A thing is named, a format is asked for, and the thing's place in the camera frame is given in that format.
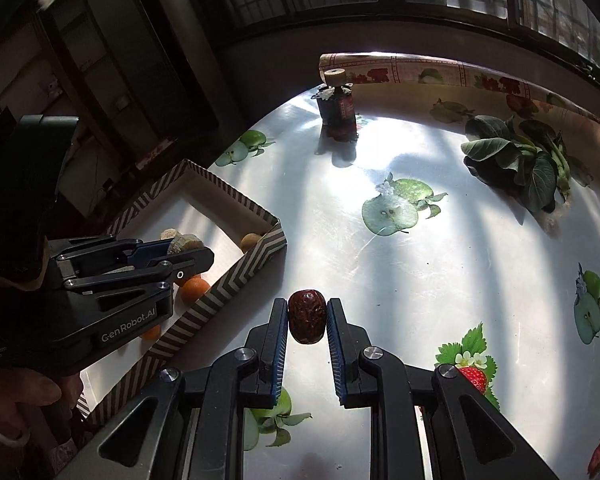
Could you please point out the striped cardboard box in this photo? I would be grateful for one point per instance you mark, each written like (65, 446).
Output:
(230, 280)

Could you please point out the large orange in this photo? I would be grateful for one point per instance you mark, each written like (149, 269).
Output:
(196, 291)

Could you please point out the green bok choy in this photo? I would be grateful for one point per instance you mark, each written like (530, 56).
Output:
(525, 160)

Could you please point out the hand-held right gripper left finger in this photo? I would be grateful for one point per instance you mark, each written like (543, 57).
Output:
(280, 345)

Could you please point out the fruit print tablecloth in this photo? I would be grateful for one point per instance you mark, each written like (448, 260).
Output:
(455, 285)

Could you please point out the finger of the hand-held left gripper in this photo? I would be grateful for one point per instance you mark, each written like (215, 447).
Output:
(190, 262)
(152, 253)

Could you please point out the small beige chunk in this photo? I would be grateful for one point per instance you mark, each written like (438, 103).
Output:
(170, 234)

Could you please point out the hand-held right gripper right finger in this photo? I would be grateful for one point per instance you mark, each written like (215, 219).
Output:
(336, 347)

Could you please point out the person's left hand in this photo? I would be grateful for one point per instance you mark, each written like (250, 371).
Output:
(25, 400)

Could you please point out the dried red date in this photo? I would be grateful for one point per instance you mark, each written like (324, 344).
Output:
(305, 321)

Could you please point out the brown longan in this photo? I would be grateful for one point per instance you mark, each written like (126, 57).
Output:
(250, 241)

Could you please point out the small orange kumquat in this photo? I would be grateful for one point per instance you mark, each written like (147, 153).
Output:
(151, 333)

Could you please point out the dark bottle with cork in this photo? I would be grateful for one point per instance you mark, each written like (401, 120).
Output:
(338, 107)

